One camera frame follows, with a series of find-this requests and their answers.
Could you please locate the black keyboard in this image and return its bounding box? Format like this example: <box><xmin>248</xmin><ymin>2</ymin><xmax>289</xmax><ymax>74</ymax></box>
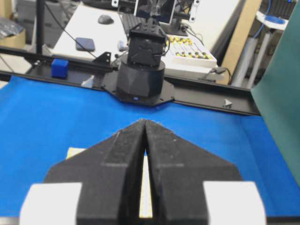
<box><xmin>121</xmin><ymin>14</ymin><xmax>146</xmax><ymax>40</ymax></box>

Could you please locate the white tray of yellow parts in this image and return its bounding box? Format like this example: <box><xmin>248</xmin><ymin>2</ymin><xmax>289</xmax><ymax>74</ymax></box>
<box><xmin>165</xmin><ymin>35</ymin><xmax>217</xmax><ymax>68</ymax></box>

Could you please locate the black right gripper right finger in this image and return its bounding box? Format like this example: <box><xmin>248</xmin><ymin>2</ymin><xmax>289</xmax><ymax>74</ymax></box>
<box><xmin>145</xmin><ymin>120</ymin><xmax>267</xmax><ymax>225</ymax></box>

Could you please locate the dark blue phone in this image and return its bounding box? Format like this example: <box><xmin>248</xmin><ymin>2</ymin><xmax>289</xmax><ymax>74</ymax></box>
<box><xmin>75</xmin><ymin>37</ymin><xmax>95</xmax><ymax>52</ymax></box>

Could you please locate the black computer mouse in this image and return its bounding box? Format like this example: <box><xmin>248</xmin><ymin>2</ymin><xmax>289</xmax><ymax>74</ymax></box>
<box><xmin>97</xmin><ymin>15</ymin><xmax>114</xmax><ymax>25</ymax></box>

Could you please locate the small blue cube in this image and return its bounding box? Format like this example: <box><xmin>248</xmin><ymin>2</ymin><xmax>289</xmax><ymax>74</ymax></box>
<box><xmin>51</xmin><ymin>59</ymin><xmax>69</xmax><ymax>79</ymax></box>

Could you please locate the black aluminium frame rail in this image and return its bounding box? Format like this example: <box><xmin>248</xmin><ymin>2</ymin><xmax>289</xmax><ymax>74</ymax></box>
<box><xmin>0</xmin><ymin>47</ymin><xmax>259</xmax><ymax>115</ymax></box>

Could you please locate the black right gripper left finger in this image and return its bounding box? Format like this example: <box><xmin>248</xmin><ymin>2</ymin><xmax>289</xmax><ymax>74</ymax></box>
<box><xmin>20</xmin><ymin>120</ymin><xmax>145</xmax><ymax>225</ymax></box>

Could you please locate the yellow white checkered towel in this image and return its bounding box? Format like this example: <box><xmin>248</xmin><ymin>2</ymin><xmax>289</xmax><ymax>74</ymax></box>
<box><xmin>61</xmin><ymin>148</ymin><xmax>152</xmax><ymax>225</ymax></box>

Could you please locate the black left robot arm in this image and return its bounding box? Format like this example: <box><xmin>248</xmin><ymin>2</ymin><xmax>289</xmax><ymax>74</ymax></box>
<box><xmin>112</xmin><ymin>18</ymin><xmax>174</xmax><ymax>106</ymax></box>

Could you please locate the dark green backdrop sheet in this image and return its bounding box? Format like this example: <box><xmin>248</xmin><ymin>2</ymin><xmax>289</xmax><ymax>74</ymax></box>
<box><xmin>251</xmin><ymin>3</ymin><xmax>300</xmax><ymax>183</ymax></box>

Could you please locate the black vertical pole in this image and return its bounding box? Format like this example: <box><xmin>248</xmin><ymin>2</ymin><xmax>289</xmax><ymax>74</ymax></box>
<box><xmin>36</xmin><ymin>0</ymin><xmax>45</xmax><ymax>54</ymax></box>

